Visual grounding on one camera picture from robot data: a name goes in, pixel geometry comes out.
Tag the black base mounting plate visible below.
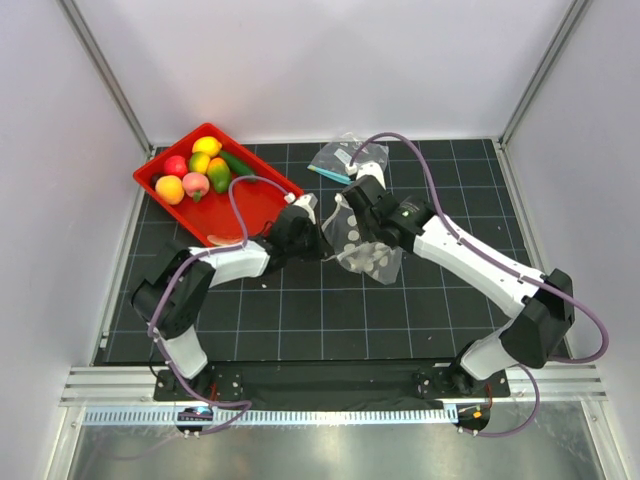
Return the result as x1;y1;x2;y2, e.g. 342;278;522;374
153;357;511;412

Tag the white-spotted clear zip bag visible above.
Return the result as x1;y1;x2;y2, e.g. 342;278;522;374
322;193;402;285

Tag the slotted cable duct strip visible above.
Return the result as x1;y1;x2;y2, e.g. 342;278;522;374
82;404;458;428

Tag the pink toy peach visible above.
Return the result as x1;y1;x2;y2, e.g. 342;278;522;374
182;172;210;202

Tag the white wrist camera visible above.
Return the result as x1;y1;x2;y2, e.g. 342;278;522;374
345;161;386;189
284;192;318;224

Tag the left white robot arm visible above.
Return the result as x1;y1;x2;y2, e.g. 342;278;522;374
130;194;332;400

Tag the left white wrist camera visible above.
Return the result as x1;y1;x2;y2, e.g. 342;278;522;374
284;192;318;224

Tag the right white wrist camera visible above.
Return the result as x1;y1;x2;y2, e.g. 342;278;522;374
345;161;386;189

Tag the toy watermelon slice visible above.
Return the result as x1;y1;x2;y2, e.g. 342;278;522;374
207;235;244;247

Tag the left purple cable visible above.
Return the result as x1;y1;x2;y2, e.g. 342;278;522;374
147;174;299;435

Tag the green orange toy mango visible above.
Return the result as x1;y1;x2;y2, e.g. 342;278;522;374
206;157;232;194

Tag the blue-zipper clear zip bag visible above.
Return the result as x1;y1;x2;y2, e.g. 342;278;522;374
308;132;389;185

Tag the green toy cucumber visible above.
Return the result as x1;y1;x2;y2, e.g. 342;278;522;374
219;150;255;177

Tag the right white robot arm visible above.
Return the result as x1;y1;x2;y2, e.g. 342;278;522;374
335;175;574;396

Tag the orange toy fruit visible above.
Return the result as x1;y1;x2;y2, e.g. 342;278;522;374
154;175;185;206

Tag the yellow toy lemon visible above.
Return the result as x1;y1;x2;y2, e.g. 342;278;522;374
192;136;222;158

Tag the small yellow-green toy fruit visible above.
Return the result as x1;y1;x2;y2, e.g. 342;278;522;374
188;152;211;174

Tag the red toy apple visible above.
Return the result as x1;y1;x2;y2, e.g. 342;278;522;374
163;155;189;179

